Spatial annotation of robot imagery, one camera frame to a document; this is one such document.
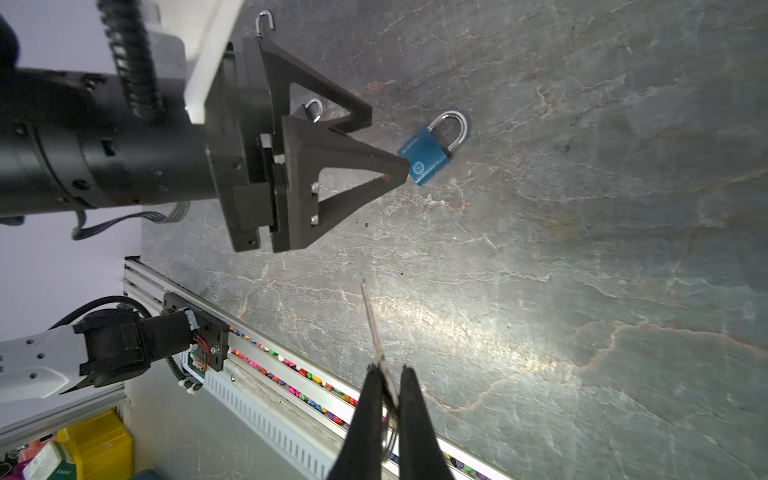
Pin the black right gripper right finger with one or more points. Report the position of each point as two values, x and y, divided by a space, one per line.
420 456

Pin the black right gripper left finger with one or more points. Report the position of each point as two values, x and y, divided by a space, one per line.
362 450

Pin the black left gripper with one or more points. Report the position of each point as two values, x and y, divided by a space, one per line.
325 176

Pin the small black padlock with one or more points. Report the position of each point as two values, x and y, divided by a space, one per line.
314 110

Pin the blue padlock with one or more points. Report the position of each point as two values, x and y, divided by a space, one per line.
424 151

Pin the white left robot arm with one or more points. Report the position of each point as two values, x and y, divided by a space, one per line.
186 117

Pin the yellow storage bin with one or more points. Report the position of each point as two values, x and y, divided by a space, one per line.
100 447

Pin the white ventilated cable duct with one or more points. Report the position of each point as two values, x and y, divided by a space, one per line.
292 433

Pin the aluminium front mounting rail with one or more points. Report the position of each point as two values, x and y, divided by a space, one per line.
327 399

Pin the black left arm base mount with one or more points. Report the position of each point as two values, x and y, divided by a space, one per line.
210 334

